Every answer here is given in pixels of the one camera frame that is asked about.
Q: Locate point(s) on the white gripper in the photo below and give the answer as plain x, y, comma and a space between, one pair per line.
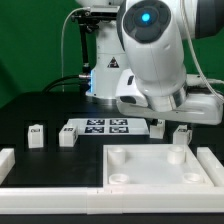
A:
199, 108

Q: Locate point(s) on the white square table top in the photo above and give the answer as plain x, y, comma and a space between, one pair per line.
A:
152, 164

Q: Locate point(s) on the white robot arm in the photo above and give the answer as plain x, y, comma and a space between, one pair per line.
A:
140, 63

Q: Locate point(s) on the white tag sheet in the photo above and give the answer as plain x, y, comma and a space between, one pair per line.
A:
110, 126

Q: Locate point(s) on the white obstacle fence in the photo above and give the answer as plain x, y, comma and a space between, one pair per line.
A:
118, 198

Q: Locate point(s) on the black camera stand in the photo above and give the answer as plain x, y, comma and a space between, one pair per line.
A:
83, 40

